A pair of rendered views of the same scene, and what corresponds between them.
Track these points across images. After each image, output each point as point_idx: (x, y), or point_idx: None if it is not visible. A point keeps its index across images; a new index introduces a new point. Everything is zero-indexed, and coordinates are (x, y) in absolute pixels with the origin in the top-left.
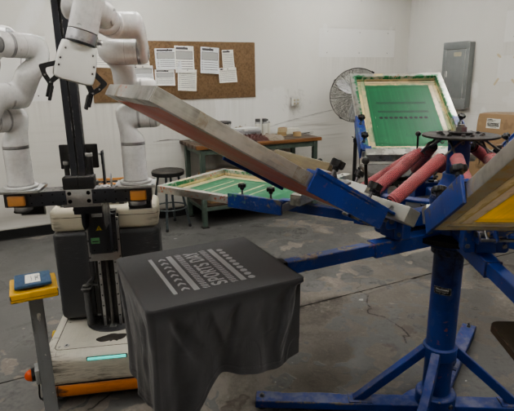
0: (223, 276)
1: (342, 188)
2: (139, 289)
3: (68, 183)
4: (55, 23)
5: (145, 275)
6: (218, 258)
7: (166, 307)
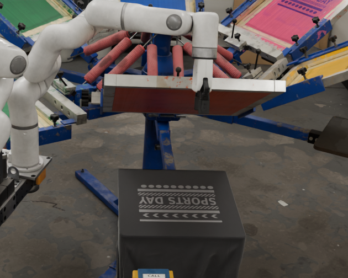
0: (201, 197)
1: None
2: (201, 234)
3: (2, 198)
4: None
5: (174, 227)
6: (164, 191)
7: (241, 228)
